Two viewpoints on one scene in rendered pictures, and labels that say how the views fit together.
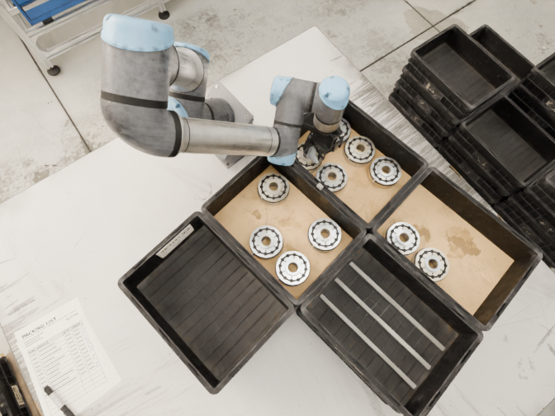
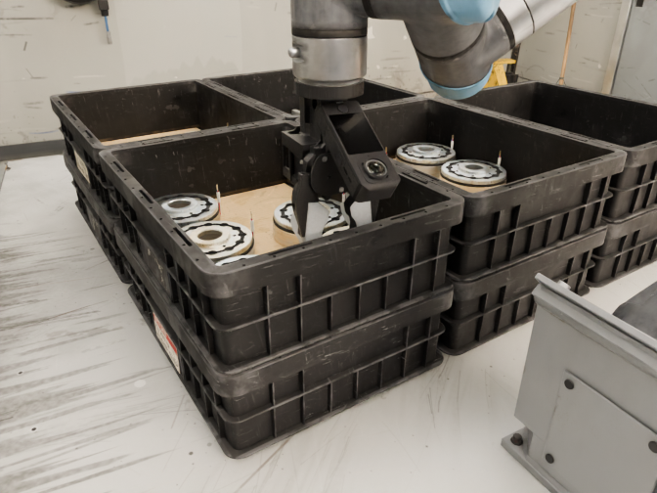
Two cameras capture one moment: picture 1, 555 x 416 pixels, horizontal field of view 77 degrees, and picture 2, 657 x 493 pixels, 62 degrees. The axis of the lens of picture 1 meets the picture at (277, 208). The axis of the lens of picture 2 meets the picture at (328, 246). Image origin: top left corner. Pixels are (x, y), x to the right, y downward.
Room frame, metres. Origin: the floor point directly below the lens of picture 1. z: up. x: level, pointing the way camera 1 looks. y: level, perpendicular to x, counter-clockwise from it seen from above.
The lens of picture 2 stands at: (1.10, 0.02, 1.16)
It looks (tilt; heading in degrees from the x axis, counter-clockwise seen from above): 28 degrees down; 195
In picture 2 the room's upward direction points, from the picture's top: straight up
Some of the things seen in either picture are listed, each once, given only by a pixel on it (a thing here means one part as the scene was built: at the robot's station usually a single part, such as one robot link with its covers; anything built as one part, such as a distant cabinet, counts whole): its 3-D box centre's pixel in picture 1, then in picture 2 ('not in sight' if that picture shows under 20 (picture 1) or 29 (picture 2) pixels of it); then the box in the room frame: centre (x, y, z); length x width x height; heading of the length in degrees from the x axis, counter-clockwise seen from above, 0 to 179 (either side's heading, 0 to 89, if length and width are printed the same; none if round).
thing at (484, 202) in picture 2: (282, 220); (444, 142); (0.29, -0.02, 0.92); 0.40 x 0.30 x 0.02; 48
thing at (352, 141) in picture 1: (360, 148); (210, 240); (0.57, -0.27, 0.86); 0.10 x 0.10 x 0.01
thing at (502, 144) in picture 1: (491, 154); not in sight; (0.87, -1.08, 0.31); 0.40 x 0.30 x 0.34; 38
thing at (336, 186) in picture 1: (331, 177); (312, 213); (0.46, -0.17, 0.86); 0.10 x 0.10 x 0.01
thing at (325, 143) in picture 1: (324, 134); (326, 135); (0.54, -0.13, 0.99); 0.09 x 0.08 x 0.12; 41
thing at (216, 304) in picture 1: (209, 297); (565, 143); (0.07, 0.18, 0.87); 0.40 x 0.30 x 0.11; 48
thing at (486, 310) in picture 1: (446, 247); (163, 141); (0.25, -0.52, 0.87); 0.40 x 0.30 x 0.11; 48
